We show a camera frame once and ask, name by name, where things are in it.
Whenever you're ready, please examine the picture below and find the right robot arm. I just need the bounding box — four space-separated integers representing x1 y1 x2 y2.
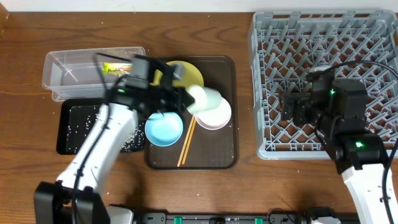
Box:
279 71 397 223

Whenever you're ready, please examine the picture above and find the green snack wrapper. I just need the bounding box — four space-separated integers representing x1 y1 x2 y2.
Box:
103 62 132 76

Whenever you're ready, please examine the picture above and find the pink white shallow bowl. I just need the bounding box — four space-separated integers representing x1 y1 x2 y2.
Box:
195 98 232 130

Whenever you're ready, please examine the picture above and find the light blue bowl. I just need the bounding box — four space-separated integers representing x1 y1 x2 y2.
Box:
144 112 183 147

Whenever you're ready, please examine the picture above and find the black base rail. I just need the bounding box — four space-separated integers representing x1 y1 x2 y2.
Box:
107 205 343 224

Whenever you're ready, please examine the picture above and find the grey dishwasher rack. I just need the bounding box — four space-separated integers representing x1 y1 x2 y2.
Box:
248 10 397 160

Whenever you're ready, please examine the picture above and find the black plastic tray bin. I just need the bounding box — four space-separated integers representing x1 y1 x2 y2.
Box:
56 98 145 155

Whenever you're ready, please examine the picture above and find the yellow round plate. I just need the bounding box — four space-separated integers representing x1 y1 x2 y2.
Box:
167 60 204 89

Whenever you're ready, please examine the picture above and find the small white green cup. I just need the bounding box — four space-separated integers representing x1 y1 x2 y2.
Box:
187 85 223 114

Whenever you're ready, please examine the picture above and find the left wooden chopstick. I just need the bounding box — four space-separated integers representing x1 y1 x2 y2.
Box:
177 114 196 168

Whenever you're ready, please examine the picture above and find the right wooden chopstick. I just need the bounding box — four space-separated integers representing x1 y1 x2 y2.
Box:
181 119 197 166

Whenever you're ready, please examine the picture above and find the dark brown serving tray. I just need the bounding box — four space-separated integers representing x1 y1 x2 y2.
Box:
144 56 239 170

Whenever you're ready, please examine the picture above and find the wooden chopstick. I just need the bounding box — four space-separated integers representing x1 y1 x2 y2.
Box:
177 114 196 168
181 119 197 166

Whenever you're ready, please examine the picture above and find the clear plastic bin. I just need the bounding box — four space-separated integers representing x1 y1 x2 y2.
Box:
42 47 146 101

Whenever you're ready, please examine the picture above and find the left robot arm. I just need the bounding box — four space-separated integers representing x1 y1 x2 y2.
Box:
34 55 195 223

